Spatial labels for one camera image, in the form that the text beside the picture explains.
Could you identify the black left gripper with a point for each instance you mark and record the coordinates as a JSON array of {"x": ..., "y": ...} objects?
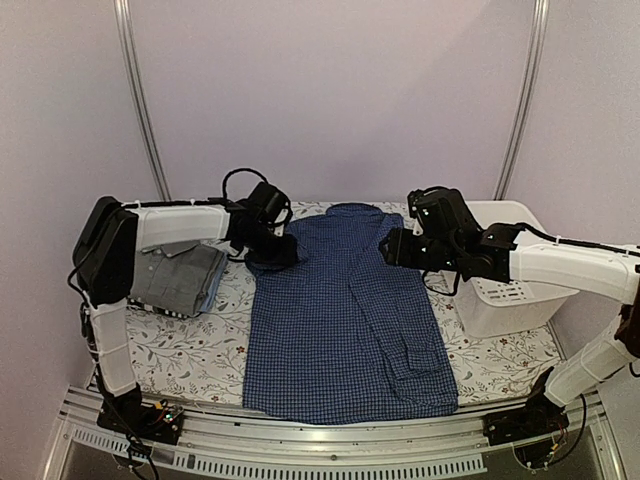
[{"x": 284, "y": 258}]

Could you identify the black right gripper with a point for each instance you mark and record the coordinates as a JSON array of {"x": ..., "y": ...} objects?
[{"x": 397, "y": 253}]

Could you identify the blue checked long sleeve shirt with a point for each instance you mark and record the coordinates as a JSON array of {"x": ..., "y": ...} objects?
[{"x": 345, "y": 320}]

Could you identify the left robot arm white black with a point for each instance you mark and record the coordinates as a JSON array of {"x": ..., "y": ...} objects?
[{"x": 104, "y": 255}]

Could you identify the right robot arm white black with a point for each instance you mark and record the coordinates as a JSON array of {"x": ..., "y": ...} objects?
[{"x": 512, "y": 252}]

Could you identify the light blue folded shirt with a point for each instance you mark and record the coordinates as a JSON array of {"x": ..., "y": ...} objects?
[{"x": 212, "y": 284}]

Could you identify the grey folded shirt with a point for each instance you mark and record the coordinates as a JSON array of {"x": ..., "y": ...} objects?
[{"x": 172, "y": 276}]

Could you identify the white plastic basket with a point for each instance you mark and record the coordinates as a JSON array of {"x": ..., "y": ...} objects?
[{"x": 490, "y": 309}]

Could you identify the floral white tablecloth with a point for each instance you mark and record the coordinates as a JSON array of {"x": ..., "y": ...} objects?
[{"x": 202, "y": 360}]

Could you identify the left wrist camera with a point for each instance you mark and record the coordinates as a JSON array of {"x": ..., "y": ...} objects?
[{"x": 270, "y": 200}]

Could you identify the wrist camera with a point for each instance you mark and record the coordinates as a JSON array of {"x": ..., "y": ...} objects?
[
  {"x": 441, "y": 211},
  {"x": 270, "y": 200}
]

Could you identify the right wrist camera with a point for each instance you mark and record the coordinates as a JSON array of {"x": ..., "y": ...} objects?
[{"x": 441, "y": 211}]

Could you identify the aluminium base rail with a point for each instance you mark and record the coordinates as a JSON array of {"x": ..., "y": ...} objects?
[{"x": 230, "y": 443}]

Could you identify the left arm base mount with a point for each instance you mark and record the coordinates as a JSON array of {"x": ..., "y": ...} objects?
[{"x": 160, "y": 422}]

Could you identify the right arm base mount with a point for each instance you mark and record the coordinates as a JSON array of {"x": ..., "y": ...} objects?
[{"x": 522, "y": 423}]

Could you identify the right aluminium frame post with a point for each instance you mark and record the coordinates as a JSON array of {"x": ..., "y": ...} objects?
[{"x": 532, "y": 66}]

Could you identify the aluminium frame post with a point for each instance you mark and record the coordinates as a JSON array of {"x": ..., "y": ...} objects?
[
  {"x": 134, "y": 77},
  {"x": 532, "y": 66}
]

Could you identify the left aluminium frame post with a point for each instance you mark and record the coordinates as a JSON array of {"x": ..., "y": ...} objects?
[{"x": 134, "y": 77}]

